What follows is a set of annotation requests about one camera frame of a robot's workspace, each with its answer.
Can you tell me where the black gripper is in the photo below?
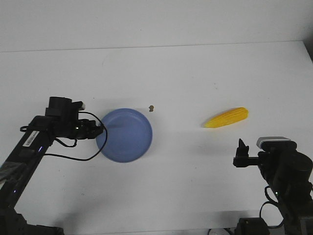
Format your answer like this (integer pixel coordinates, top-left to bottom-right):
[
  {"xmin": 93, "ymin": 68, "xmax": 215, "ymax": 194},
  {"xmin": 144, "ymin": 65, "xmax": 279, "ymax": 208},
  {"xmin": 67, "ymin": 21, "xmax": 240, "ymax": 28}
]
[
  {"xmin": 72, "ymin": 119, "xmax": 104, "ymax": 140},
  {"xmin": 233, "ymin": 139, "xmax": 266, "ymax": 168}
]

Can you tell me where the blue round plate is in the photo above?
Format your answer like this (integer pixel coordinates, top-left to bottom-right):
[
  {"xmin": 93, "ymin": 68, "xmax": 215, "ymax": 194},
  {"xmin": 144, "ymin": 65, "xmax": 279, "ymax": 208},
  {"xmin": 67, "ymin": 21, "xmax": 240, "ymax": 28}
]
[{"xmin": 96, "ymin": 108, "xmax": 153, "ymax": 163}]

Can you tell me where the yellow corn cob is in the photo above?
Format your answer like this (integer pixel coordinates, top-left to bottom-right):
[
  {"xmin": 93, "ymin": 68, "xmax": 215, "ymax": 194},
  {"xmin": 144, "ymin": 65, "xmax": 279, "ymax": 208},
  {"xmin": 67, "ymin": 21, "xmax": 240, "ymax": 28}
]
[{"xmin": 203, "ymin": 107, "xmax": 249, "ymax": 129}]

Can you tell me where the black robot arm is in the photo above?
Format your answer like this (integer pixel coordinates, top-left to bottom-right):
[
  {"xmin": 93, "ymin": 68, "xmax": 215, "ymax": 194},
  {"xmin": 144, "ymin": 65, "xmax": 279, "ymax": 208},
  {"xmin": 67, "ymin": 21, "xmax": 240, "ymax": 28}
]
[
  {"xmin": 233, "ymin": 137, "xmax": 313, "ymax": 235},
  {"xmin": 0, "ymin": 96, "xmax": 107, "ymax": 235}
]

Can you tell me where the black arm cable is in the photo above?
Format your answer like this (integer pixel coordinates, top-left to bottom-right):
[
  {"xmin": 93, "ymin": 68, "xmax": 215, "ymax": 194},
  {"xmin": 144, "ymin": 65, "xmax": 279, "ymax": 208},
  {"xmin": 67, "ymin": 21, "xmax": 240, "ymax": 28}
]
[
  {"xmin": 19, "ymin": 111, "xmax": 109, "ymax": 162},
  {"xmin": 259, "ymin": 186, "xmax": 286, "ymax": 230}
]

